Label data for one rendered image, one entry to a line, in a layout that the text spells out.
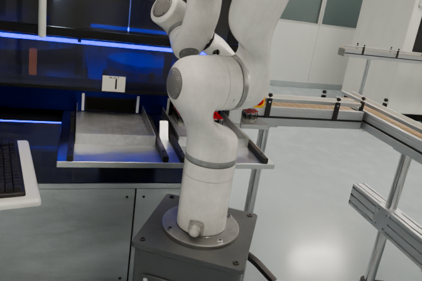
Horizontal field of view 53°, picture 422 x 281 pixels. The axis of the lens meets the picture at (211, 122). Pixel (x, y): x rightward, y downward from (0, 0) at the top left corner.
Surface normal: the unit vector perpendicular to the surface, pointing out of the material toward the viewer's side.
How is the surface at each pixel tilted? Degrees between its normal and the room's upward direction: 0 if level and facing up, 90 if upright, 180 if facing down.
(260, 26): 117
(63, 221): 90
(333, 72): 90
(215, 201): 90
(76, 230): 90
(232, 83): 76
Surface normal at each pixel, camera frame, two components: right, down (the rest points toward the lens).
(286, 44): 0.27, 0.33
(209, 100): 0.58, 0.37
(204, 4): 0.43, 0.18
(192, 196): -0.56, 0.19
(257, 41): 0.04, 0.78
